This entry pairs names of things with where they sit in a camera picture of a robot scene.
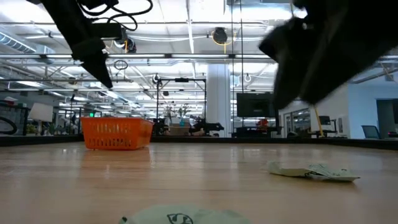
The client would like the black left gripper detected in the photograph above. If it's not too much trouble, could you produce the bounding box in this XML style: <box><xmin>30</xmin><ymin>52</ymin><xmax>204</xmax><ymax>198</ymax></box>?
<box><xmin>70</xmin><ymin>37</ymin><xmax>114</xmax><ymax>90</ymax></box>

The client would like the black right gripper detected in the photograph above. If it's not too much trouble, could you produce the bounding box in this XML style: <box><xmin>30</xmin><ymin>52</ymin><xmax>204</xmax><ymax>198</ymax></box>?
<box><xmin>272</xmin><ymin>11</ymin><xmax>398</xmax><ymax>110</ymax></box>

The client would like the green white Truvia packet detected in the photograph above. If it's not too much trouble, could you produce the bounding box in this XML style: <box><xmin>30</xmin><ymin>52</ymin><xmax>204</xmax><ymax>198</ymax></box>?
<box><xmin>118</xmin><ymin>203</ymin><xmax>252</xmax><ymax>224</ymax></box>
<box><xmin>267</xmin><ymin>161</ymin><xmax>361</xmax><ymax>183</ymax></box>

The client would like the large black monitor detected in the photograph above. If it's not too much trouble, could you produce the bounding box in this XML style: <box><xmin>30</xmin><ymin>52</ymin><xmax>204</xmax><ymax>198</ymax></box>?
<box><xmin>236</xmin><ymin>92</ymin><xmax>277</xmax><ymax>118</ymax></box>

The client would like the black monitor cart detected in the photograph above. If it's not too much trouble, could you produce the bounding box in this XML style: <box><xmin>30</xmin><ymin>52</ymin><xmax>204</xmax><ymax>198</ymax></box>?
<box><xmin>231</xmin><ymin>117</ymin><xmax>284</xmax><ymax>138</ymax></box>

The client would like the orange plastic basket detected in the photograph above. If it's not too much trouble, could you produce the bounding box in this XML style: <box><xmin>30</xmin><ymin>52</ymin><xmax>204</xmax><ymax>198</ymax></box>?
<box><xmin>80</xmin><ymin>116</ymin><xmax>155</xmax><ymax>151</ymax></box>

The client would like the white board panel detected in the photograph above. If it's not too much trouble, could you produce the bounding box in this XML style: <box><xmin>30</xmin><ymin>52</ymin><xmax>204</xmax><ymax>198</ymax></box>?
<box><xmin>27</xmin><ymin>102</ymin><xmax>54</xmax><ymax>123</ymax></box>

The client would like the blue office chair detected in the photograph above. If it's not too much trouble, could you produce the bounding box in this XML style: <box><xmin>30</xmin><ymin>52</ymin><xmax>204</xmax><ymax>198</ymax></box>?
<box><xmin>361</xmin><ymin>124</ymin><xmax>381</xmax><ymax>139</ymax></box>

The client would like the white square column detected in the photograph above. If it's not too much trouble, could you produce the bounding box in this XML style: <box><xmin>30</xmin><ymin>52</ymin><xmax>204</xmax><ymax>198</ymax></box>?
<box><xmin>206</xmin><ymin>63</ymin><xmax>231</xmax><ymax>138</ymax></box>

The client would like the long linear ceiling light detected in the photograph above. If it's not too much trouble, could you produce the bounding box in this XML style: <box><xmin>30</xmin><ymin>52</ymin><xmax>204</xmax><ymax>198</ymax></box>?
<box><xmin>0</xmin><ymin>53</ymin><xmax>274</xmax><ymax>60</ymax></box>

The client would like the teal vase with flowers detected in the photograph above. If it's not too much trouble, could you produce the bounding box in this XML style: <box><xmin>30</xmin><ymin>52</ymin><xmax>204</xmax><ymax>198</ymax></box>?
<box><xmin>164</xmin><ymin>105</ymin><xmax>191</xmax><ymax>127</ymax></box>

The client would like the brown cardboard box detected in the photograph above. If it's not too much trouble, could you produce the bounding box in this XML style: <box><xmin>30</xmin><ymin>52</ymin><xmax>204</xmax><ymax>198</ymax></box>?
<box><xmin>167</xmin><ymin>126</ymin><xmax>191</xmax><ymax>137</ymax></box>

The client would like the black coiled cable loop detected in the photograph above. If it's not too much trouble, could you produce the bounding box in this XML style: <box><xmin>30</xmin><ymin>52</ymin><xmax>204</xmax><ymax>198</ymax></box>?
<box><xmin>113</xmin><ymin>59</ymin><xmax>129</xmax><ymax>71</ymax></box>

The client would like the yellow hanging cable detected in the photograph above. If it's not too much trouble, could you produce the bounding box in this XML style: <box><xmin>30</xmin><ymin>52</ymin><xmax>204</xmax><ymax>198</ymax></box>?
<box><xmin>313</xmin><ymin>105</ymin><xmax>325</xmax><ymax>138</ymax></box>

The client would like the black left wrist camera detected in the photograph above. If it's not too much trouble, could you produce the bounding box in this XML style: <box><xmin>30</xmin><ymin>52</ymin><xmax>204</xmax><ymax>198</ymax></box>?
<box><xmin>90</xmin><ymin>22</ymin><xmax>124</xmax><ymax>40</ymax></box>

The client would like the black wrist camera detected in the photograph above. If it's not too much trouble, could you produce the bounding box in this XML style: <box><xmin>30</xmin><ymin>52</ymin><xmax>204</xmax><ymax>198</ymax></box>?
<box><xmin>90</xmin><ymin>22</ymin><xmax>124</xmax><ymax>40</ymax></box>
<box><xmin>258</xmin><ymin>17</ymin><xmax>308</xmax><ymax>63</ymax></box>

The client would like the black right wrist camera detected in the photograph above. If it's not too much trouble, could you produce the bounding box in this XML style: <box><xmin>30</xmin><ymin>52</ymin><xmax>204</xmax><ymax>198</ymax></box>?
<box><xmin>258</xmin><ymin>17</ymin><xmax>308</xmax><ymax>63</ymax></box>

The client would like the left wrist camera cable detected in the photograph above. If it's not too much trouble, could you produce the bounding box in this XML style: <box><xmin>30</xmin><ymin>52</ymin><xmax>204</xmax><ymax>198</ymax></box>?
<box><xmin>77</xmin><ymin>0</ymin><xmax>154</xmax><ymax>32</ymax></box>

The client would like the black hanging cable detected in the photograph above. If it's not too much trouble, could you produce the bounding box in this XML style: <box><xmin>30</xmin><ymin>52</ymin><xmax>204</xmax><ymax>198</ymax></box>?
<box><xmin>239</xmin><ymin>0</ymin><xmax>244</xmax><ymax>128</ymax></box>
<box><xmin>230</xmin><ymin>0</ymin><xmax>234</xmax><ymax>138</ymax></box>

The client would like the black background rig frame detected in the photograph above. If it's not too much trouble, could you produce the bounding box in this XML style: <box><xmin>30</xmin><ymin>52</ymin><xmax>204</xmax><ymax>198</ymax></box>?
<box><xmin>156</xmin><ymin>78</ymin><xmax>207</xmax><ymax>138</ymax></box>

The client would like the black aluminium table frame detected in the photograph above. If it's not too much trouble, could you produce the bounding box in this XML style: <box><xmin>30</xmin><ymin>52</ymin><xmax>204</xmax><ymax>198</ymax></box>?
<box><xmin>0</xmin><ymin>134</ymin><xmax>398</xmax><ymax>151</ymax></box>

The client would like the black curved hose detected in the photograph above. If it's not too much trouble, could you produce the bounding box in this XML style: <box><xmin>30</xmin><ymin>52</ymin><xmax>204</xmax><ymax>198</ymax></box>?
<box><xmin>0</xmin><ymin>115</ymin><xmax>17</xmax><ymax>136</ymax></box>

